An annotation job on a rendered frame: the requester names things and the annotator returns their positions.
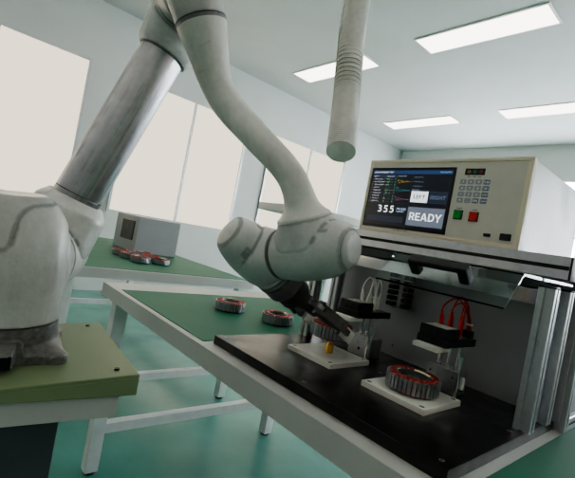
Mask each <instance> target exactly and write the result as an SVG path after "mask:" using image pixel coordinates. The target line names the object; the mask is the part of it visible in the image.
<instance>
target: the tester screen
mask: <svg viewBox="0 0 575 478"><path fill-rule="evenodd" d="M453 173H454V171H374V174H373V179H372V184H371V190H370V194H369V199H368V204H367V210H366V215H365V219H364V222H365V223H373V224H382V225H389V226H398V227H405V228H414V229H422V230H437V231H442V230H441V229H433V228H424V227H416V226H407V225H405V221H406V216H407V212H408V207H419V208H432V209H445V213H446V209H447V204H448V198H449V193H450V189H451V184H452V178H453ZM412 191H417V192H440V193H448V197H447V202H446V204H432V203H417V202H410V198H411V193H412ZM378 204H385V205H396V207H395V212H394V213H384V212H377V206H378ZM367 214H377V215H388V216H397V217H403V218H402V223H395V222H386V221H378V220H369V219H366V217H367Z"/></svg>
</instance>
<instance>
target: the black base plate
mask: <svg viewBox="0 0 575 478"><path fill-rule="evenodd" d="M323 342H330V340H326V339H324V340H323V339H320V338H318V337H316V336H314V335H313V334H312V336H304V335H303V334H267V335H215V336H214V341H213V343H214V344H216V345H217V346H219V347H220V348H222V349H224V350H225V351H227V352H229V353H230V354H232V355H233V356H235V357H237V358H238V359H241V360H242V361H244V362H245V363H247V364H248V365H249V366H251V367H253V368H254V369H256V370H257V371H259V372H261V373H262V374H264V375H266V376H267V377H269V378H271V379H273V380H274V381H276V382H278V383H279V384H281V385H282V386H284V387H286V388H287V389H289V390H291V391H292V392H293V393H295V394H296V395H298V396H300V397H302V398H303V399H305V400H307V401H308V402H310V403H311V404H313V405H315V406H316V407H318V408H320V409H321V410H323V411H324V412H326V413H328V414H330V415H332V416H333V417H335V418H336V419H338V420H340V421H341V422H343V423H344V424H345V425H347V426H348V427H350V428H352V429H353V430H355V431H357V432H359V433H360V434H362V435H364V436H365V437H367V438H369V439H370V440H372V441H373V442H375V443H377V444H378V445H380V446H382V447H383V448H385V449H386V450H389V451H390V452H392V453H394V454H395V455H396V456H398V457H399V458H401V459H402V460H404V461H406V462H407V463H409V464H411V465H412V466H414V467H415V468H417V469H419V470H421V471H423V472H424V473H426V474H427V475H429V476H431V477H432V478H460V477H462V476H464V475H466V474H468V473H469V472H471V471H473V470H475V469H478V468H480V467H482V466H484V465H486V464H488V463H489V462H491V461H492V460H494V459H496V458H498V457H500V456H502V455H504V454H506V453H508V452H510V451H512V450H514V449H516V448H518V447H520V446H522V445H524V444H526V443H528V442H529V441H531V440H533V439H535V438H537V437H538V436H540V435H542V434H544V433H546V432H549V431H551V426H552V420H551V421H550V425H547V426H544V425H541V424H540V423H539V422H535V427H534V432H533V433H530V434H526V433H523V432H522V431H521V430H516V429H514V428H513V427H512V423H513V418H514V413H515V408H516V406H515V405H512V404H510V403H508V402H506V401H503V400H501V399H498V398H496V397H493V396H491V395H487V394H485V393H482V392H480V391H477V390H475V389H473V388H471V387H468V386H466V385H465V389H464V394H463V395H458V396H457V397H456V399H459V400H461V403H460V406H458V407H455V408H451V409H448V410H445V411H441V412H438V413H434V414H428V415H424V416H422V415H420V414H417V413H415V412H413V411H411V410H409V409H407V408H405V407H403V406H401V405H399V404H398V403H396V402H394V401H392V400H390V399H388V398H386V397H384V396H382V395H379V394H377V393H375V392H373V391H371V390H369V389H367V388H365V387H363V386H361V383H362V379H369V378H376V377H385V376H386V371H387V367H388V366H391V365H398V364H399V365H403V366H404V365H406V366H410V367H414V368H418V369H421V370H422V371H423V370H424V371H426V370H425V369H423V368H420V367H418V366H416V365H414V364H412V363H409V362H407V361H404V360H402V359H399V358H395V357H393V356H390V355H388V354H385V353H383V352H380V357H379V358H372V359H368V360H369V365H366V366H357V367H347V368H338V369H327V368H325V367H324V366H322V365H320V364H318V363H316V362H314V361H312V360H310V359H308V358H305V357H303V356H301V355H299V354H297V353H295V352H293V351H291V350H289V349H288V345H289V344H298V343H323Z"/></svg>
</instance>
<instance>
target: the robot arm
mask: <svg viewBox="0 0 575 478"><path fill-rule="evenodd" d="M139 42H140V44H139V46H138V48H137V49H136V51H135V53H134V54H133V56H132V58H131V59H130V61H129V63H128V64H127V66H126V68H124V70H123V72H122V73H121V76H120V77H119V79H118V81H117V82H116V84H115V85H114V87H113V89H112V90H111V92H110V94H109V95H108V97H107V99H106V100H105V102H104V104H103V105H102V108H101V109H100V111H99V113H98V114H97V116H96V118H94V120H93V122H92V123H91V125H90V127H89V128H88V130H87V132H86V133H85V135H84V136H83V139H82V140H81V142H80V144H79V145H78V147H77V149H76V150H75V152H74V154H73V155H72V157H71V159H70V160H69V161H68V163H67V164H66V166H65V168H64V170H63V172H62V173H61V175H60V177H59V178H58V180H57V181H56V183H55V185H54V186H51V185H49V186H46V187H43V188H40V189H38V190H36V191H35V192H34V193H27V192H17V191H0V373H4V372H8V371H10V369H11V368H12V367H13V366H28V365H61V364H65V363H67V359H68V353H67V352H66V350H64V349H63V346H62V342H61V336H62V328H60V327H59V312H60V307H61V302H62V298H63V293H64V291H65V287H66V284H67V282H69V281H70V280H72V279H73V278H74V277H75V276H76V275H77V274H78V273H79V272H80V271H81V270H82V268H83V266H84V265H85V263H86V261H87V259H88V256H89V254H90V253H91V251H92V248H93V247H94V245H95V243H96V241H97V239H98V237H99V235H100V233H101V231H102V228H103V226H104V218H103V214H102V211H101V210H99V208H100V206H101V205H102V202H103V201H104V199H105V198H106V196H107V195H108V193H109V191H110V190H111V188H112V186H113V185H114V183H115V181H116V180H117V178H118V176H119V174H120V173H121V170H122V169H123V167H124V165H125V164H126V162H127V160H128V159H129V157H130V156H131V154H132V153H133V151H134V149H135V148H136V146H137V144H138V143H139V140H140V138H141V137H142V135H143V133H144V132H145V130H146V128H147V127H148V125H149V123H150V122H151V120H152V118H153V116H154V115H155V113H156V112H157V110H158V108H159V107H160V105H161V103H162V102H163V100H164V98H165V96H166V95H167V93H168V91H169V90H170V88H171V86H172V85H173V83H174V81H175V79H176V77H177V75H178V74H179V72H184V71H186V70H188V69H190V68H191V67H193V70H194V72H195V76H196V78H197V81H198V83H199V85H200V88H201V90H202V92H203V94H204V96H205V98H206V100H207V102H208V104H209V105H210V106H211V108H212V109H213V111H214V113H215V114H216V115H217V117H218V118H219V119H220V120H221V121H222V123H223V124H224V125H225V126H226V127H227V128H228V129H229V130H230V131H231V132H232V133H233V134H234V135H235V136H236V137H237V138H238V140H239V141H240V142H241V143H242V144H243V145H244V146H245V147H246V148H247V149H248V150H249V151H250V152H251V153H252V154H253V155H254V156H255V157H256V158H257V159H258V160H259V161H260V162H261V163H262V164H263V165H264V166H265V167H266V169H267V170H268V171H269V172H270V173H271V174H272V175H273V177H274V178H275V180H276V181H277V183H278V184H279V187H280V189H281V191H282V195H283V198H284V210H283V213H282V215H281V217H280V218H279V220H278V221H277V229H272V228H269V227H266V226H264V227H261V226H260V225H259V224H258V223H256V222H254V221H252V220H250V219H247V218H244V217H236V218H234V219H233V220H232V221H230V222H229V223H228V224H226V225H225V226H224V227H223V229H222V230H221V231H220V233H219V235H218V238H217V247H218V249H219V251H220V253H221V254H222V256H223V257H224V259H225V260H226V261H227V263H228V264H229V265H230V266H231V267H232V269H233V270H234V271H235V272H237V273H238V274H239V275H240V276H241V277H242V278H244V279H245V280H246V281H248V282H249V283H250V284H252V285H256V286H258V287H259V288H260V289H261V290H262V291H263V292H265V293H266V294H267V295H268V296H269V297H270V298H271V299H272V300H274V301H276V302H280V303H281V304H282V305H283V306H284V307H286V308H289V309H290V311H291V312H292V313H293V314H295V313H297V315H298V316H299V317H302V319H303V320H304V321H305V322H306V323H307V324H308V325H309V326H310V325H311V321H312V320H313V319H316V318H317V317H318V318H319V319H321V320H322V321H323V322H325V323H327V324H328V325H330V326H331V327H333V328H334V329H335V332H336V334H337V335H339V336H340V337H341V338H342V339H343V340H344V341H345V342H346V343H347V344H349V345H351V343H352V341H353V339H354V338H355V337H356V335H355V333H354V332H353V331H352V330H351V329H350V328H349V327H348V325H349V322H347V321H346V320H345V319H343V318H342V317H341V316H340V315H338V314H337V313H336V312H335V311H333V310H332V309H331V308H330V307H328V306H327V305H326V304H325V303H324V302H323V301H319V302H318V301H316V300H315V299H314V297H312V296H311V295H309V287H308V284H307V283H306V282H311V281H321V280H327V279H331V278H335V277H338V276H340V275H342V274H343V273H345V272H346V271H348V270H349V269H351V268H352V267H353V266H354V265H355V264H357V263H358V261H359V259H360V257H361V253H362V241H361V237H360V236H359V235H358V233H357V231H356V230H355V229H354V228H353V227H352V226H350V225H349V224H347V223H346V222H344V221H342V220H337V219H336V218H335V217H334V216H333V215H332V213H331V210H329V209H327V208H326V207H324V206H323V205H322V204H321V203H320V202H319V200H318V198H317V196H316V194H315V192H314V190H313V187H312V185H311V183H310V180H309V178H308V176H307V174H306V172H305V170H304V168H303V167H302V165H301V164H300V162H299V161H298V160H297V159H296V157H295V156H294V155H293V154H292V152H291V151H290V150H289V149H288V148H287V147H286V146H285V145H284V143H283V142H282V141H281V140H280V139H279V138H278V137H276V136H275V135H274V134H273V133H272V131H271V130H270V129H269V128H268V127H267V125H266V124H265V123H264V122H263V121H262V120H261V119H260V118H259V117H258V116H257V115H256V114H255V113H254V112H253V111H252V110H251V109H250V107H249V106H248V105H247V104H246V103H245V102H244V100H243V99H242V98H241V96H240V95H239V93H238V91H237V90H236V88H235V86H234V83H233V81H232V74H231V69H230V59H229V46H228V24H227V17H226V11H225V1H224V0H151V3H150V6H149V8H148V10H147V13H146V16H145V18H144V20H143V23H142V25H141V28H140V30H139ZM314 308H315V311H314V313H312V311H313V310H314Z"/></svg>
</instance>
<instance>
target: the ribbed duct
mask: <svg viewBox="0 0 575 478"><path fill-rule="evenodd" d="M369 7H370V0H343V13H342V17H341V19H342V21H341V22H340V28H339V37H338V47H337V58H336V66H335V77H334V88H333V97H332V106H331V116H330V123H329V130H328V137H327V144H326V154H327V156H328V157H329V158H330V159H332V160H334V161H337V162H346V161H349V160H351V159H352V158H353V157H354V156H355V154H356V147H357V135H358V124H359V111H360V99H361V87H362V64H363V53H364V41H365V34H366V27H367V20H368V13H369Z"/></svg>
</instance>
